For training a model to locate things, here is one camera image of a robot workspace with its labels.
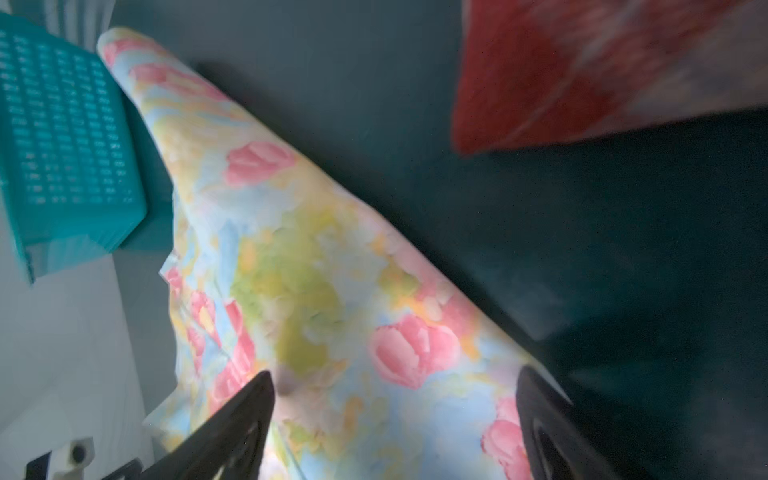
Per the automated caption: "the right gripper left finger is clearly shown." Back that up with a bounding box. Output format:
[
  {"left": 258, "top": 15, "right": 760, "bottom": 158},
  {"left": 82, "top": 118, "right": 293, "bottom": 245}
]
[{"left": 141, "top": 371, "right": 275, "bottom": 479}]

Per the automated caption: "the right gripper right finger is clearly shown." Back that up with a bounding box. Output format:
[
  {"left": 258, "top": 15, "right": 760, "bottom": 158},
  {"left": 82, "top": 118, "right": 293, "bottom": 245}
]
[{"left": 516, "top": 366, "right": 620, "bottom": 480}]

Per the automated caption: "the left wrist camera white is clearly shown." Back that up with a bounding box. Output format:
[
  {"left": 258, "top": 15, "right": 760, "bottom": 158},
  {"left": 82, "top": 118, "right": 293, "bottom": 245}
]
[{"left": 46, "top": 437, "right": 95, "bottom": 480}]

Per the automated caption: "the red plaid skirt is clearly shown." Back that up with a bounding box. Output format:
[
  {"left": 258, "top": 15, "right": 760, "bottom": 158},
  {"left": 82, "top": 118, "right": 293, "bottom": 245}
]
[{"left": 451, "top": 0, "right": 767, "bottom": 155}]

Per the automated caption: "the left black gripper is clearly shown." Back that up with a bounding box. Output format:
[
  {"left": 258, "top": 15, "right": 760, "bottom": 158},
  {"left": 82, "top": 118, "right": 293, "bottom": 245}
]
[{"left": 24, "top": 451, "right": 143, "bottom": 480}]

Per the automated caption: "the floral yellow skirt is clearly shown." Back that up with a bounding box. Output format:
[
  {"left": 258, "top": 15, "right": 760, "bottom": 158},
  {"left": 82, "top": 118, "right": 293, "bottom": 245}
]
[{"left": 97, "top": 28, "right": 535, "bottom": 479}]

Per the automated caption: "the teal plastic basket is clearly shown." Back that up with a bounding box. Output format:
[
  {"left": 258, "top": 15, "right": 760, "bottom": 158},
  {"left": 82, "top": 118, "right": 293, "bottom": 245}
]
[{"left": 1, "top": 1, "right": 173, "bottom": 282}]

